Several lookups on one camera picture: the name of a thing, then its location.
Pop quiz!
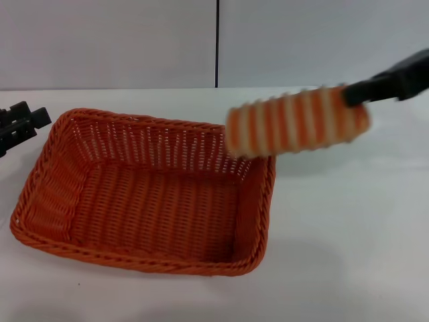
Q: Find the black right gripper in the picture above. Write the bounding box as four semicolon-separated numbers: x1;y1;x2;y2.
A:
343;48;429;108

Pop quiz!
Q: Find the orange striped bread loaf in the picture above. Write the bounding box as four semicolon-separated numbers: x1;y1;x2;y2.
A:
226;84;372;158

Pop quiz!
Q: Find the orange woven rectangular basket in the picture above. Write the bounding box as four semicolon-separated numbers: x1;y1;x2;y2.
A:
9;107;278;278

